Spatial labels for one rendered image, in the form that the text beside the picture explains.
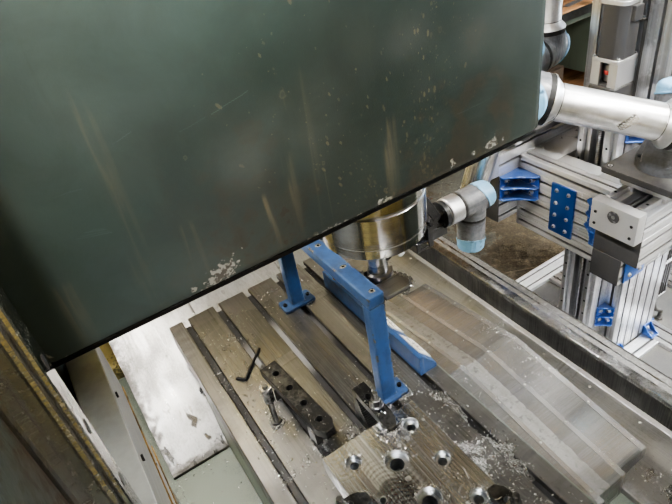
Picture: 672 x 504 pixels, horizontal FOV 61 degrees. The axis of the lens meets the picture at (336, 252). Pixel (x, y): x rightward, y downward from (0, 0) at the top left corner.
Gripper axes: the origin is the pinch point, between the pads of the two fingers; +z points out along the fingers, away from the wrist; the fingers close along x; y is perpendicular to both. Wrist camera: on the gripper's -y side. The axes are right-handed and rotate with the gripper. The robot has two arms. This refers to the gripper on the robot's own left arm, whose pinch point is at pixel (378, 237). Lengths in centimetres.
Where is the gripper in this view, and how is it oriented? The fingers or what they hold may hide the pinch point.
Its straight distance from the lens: 136.3
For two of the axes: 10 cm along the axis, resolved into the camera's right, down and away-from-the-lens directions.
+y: 1.4, 8.1, 5.7
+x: -5.3, -4.3, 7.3
